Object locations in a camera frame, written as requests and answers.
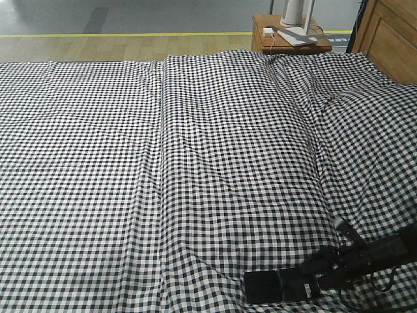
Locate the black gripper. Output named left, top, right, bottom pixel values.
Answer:
left=296, top=245, right=375, bottom=280

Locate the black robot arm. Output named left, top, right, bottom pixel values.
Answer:
left=298, top=220, right=416, bottom=289

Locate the black white gingham bed sheet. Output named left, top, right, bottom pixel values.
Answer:
left=1, top=50, right=416, bottom=312

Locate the wooden nightstand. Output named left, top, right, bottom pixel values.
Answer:
left=250, top=14, right=333, bottom=55

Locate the white charger adapter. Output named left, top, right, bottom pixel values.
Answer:
left=263, top=27, right=274, bottom=37

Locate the wooden headboard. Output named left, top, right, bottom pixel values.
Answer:
left=352, top=0, right=416, bottom=83

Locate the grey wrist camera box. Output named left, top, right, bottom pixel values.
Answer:
left=333, top=217, right=361, bottom=243

